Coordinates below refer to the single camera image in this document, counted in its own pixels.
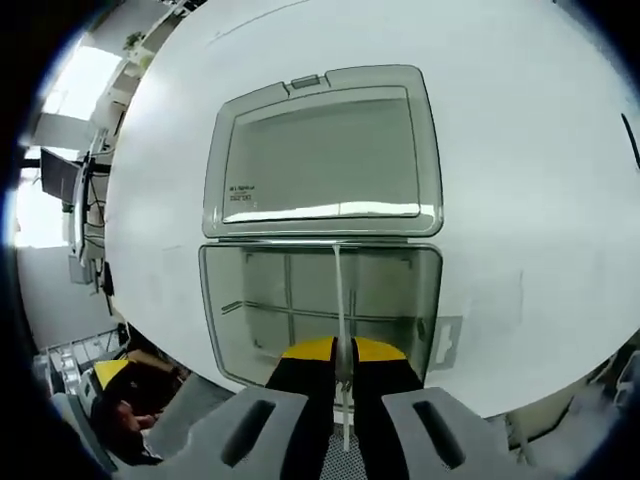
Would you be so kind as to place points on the grey mesh office chair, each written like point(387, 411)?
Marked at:
point(342, 462)

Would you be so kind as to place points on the black desk monitor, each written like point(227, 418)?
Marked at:
point(57, 172)

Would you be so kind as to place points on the white side desk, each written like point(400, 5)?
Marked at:
point(85, 215)

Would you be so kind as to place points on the person's left hand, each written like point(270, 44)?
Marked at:
point(136, 419)

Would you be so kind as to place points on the grey transparent guide fixture box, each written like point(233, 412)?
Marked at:
point(320, 165)

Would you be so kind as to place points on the potted green plant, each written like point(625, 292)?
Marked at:
point(134, 40)

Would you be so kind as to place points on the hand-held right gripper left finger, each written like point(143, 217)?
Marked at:
point(240, 430)

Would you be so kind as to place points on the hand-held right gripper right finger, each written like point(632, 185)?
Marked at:
point(440, 430)

